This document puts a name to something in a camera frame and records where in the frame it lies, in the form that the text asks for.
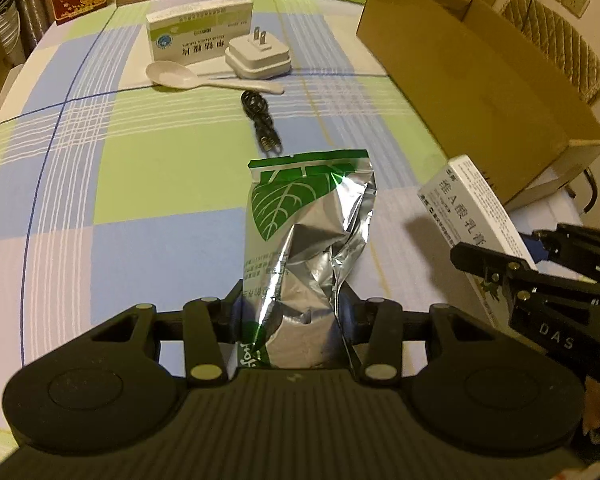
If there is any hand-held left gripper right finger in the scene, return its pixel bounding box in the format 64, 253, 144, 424
337, 280, 498, 386

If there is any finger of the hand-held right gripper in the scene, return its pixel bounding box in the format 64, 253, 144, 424
531, 224, 600, 282
450, 241, 537, 292

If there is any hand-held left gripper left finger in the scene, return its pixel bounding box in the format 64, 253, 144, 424
87, 280, 246, 386

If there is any white green ointment box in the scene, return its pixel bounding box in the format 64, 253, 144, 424
417, 155, 538, 333

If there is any silver green foil bag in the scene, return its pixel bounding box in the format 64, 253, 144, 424
235, 149, 379, 368

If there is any white power adapter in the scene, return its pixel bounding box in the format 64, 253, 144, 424
224, 27, 292, 81

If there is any white medicine box green stripe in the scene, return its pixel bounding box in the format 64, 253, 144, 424
146, 0, 254, 67

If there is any checkered cloth covered desktop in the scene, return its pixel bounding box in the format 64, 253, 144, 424
0, 0, 581, 441

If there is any quilted beige cover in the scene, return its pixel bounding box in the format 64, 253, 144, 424
500, 0, 600, 106

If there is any white plastic spoon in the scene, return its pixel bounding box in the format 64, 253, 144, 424
145, 61, 285, 95

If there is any beige curtain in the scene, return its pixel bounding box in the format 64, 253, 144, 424
10, 0, 56, 46

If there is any stack of metal bowls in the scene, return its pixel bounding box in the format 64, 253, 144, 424
0, 0, 23, 68

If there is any black coiled cable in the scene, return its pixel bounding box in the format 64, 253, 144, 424
241, 90, 282, 153

